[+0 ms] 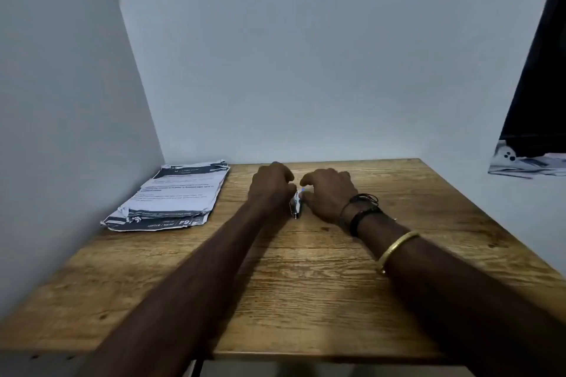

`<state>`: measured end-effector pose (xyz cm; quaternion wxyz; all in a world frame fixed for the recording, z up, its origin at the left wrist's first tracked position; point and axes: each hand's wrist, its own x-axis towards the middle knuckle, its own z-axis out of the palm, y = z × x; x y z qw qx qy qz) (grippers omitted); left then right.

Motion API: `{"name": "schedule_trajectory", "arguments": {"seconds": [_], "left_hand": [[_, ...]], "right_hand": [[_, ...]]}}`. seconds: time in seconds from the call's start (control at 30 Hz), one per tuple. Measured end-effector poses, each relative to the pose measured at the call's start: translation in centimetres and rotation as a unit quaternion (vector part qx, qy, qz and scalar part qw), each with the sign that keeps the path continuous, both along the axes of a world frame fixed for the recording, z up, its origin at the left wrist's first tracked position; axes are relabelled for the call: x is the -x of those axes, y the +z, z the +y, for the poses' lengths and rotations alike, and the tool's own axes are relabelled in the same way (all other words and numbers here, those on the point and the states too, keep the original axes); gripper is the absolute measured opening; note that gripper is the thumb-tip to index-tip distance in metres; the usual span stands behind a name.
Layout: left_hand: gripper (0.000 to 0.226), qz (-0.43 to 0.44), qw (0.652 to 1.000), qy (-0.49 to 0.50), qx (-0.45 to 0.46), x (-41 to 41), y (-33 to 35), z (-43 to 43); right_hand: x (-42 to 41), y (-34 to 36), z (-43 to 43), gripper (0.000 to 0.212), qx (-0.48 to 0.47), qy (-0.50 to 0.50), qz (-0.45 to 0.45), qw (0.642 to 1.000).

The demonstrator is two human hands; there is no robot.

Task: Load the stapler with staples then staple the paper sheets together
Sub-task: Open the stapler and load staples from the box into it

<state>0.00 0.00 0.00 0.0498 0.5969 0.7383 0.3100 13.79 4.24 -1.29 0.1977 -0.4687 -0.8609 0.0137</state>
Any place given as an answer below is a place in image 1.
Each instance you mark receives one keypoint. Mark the person's left hand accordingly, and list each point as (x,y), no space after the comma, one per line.
(269,189)

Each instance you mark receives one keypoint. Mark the person's right forearm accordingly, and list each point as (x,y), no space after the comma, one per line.
(455,301)

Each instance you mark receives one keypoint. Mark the person's left forearm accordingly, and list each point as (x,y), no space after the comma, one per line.
(199,284)

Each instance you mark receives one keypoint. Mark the wooden table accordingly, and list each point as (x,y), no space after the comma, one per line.
(331,292)

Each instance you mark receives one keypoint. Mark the gold bangle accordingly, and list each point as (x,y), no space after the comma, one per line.
(395,246)

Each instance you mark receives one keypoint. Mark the silver blue stapler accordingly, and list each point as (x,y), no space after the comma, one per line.
(295,208)

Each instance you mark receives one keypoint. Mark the person's right hand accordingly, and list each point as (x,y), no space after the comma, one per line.
(329,193)

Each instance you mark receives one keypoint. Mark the stack of printed papers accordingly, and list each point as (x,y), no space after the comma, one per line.
(177,195)

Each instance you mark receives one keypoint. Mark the papers on window sill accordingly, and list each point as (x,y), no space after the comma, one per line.
(537,80)

